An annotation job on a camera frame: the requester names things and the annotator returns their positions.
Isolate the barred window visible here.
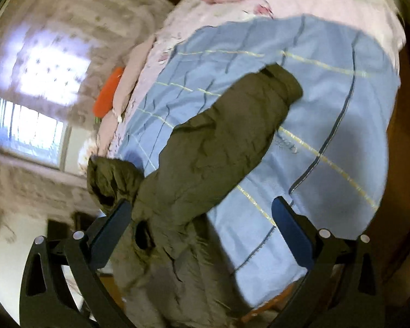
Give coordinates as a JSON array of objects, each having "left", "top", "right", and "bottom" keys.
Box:
[{"left": 0, "top": 97, "right": 71, "bottom": 169}]

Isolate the blue plaid blanket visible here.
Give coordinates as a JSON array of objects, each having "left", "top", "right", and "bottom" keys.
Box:
[{"left": 118, "top": 14, "right": 402, "bottom": 308}]

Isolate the olive green padded jacket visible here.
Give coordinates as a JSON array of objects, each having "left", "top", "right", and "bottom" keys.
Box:
[{"left": 87, "top": 64, "right": 303, "bottom": 328}]

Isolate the narrow lace floral curtain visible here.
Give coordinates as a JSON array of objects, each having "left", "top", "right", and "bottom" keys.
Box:
[{"left": 0, "top": 147, "right": 103, "bottom": 219}]

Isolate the wide lace floral curtain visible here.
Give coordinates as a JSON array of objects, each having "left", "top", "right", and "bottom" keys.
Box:
[{"left": 0, "top": 0, "right": 178, "bottom": 130}]

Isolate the pink floral bed sheet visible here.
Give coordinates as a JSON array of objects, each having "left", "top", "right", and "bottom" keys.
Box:
[{"left": 78, "top": 0, "right": 407, "bottom": 165}]

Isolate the orange carrot plush pillow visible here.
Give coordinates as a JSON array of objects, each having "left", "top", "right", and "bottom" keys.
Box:
[{"left": 93, "top": 66, "right": 124, "bottom": 116}]

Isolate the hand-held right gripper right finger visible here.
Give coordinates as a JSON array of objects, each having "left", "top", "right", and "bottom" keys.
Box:
[{"left": 266, "top": 195, "right": 386, "bottom": 328}]

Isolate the pink pillow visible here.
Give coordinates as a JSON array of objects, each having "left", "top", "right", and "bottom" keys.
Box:
[
  {"left": 113, "top": 34, "right": 154, "bottom": 117},
  {"left": 97, "top": 118, "right": 124, "bottom": 154}
]

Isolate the white floral pillow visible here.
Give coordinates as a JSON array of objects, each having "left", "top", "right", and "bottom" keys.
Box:
[{"left": 78, "top": 138, "right": 101, "bottom": 175}]

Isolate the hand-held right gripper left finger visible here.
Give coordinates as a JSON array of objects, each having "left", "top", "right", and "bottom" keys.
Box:
[{"left": 19, "top": 198, "right": 137, "bottom": 328}]

